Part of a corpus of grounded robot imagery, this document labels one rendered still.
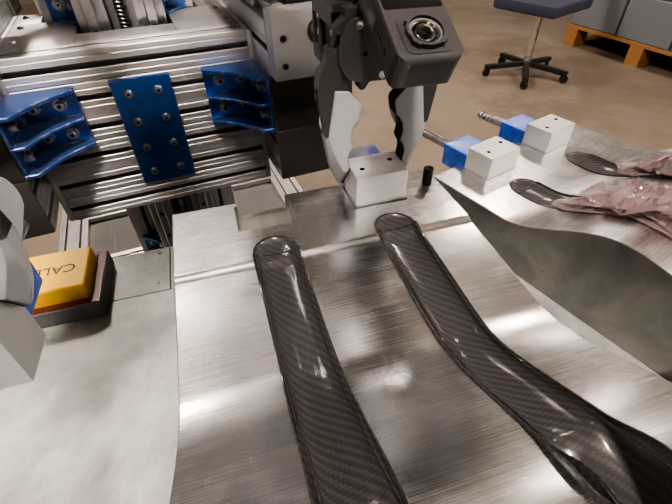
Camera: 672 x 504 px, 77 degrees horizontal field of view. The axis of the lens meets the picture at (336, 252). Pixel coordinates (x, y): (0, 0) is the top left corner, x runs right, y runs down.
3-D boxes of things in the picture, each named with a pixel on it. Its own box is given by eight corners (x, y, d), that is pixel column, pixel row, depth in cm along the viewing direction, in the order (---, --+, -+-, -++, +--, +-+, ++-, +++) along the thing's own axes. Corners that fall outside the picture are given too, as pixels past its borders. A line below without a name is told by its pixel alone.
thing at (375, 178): (319, 158, 50) (317, 115, 46) (359, 151, 51) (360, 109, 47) (355, 226, 41) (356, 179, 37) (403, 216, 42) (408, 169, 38)
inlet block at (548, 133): (463, 135, 64) (470, 99, 60) (486, 126, 66) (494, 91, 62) (538, 172, 55) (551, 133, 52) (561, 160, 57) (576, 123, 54)
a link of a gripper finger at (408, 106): (407, 139, 46) (394, 54, 39) (432, 166, 41) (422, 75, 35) (380, 150, 45) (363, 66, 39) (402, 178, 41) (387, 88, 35)
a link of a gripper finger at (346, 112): (328, 159, 44) (348, 67, 39) (345, 188, 40) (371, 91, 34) (299, 157, 43) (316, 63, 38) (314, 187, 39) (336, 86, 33)
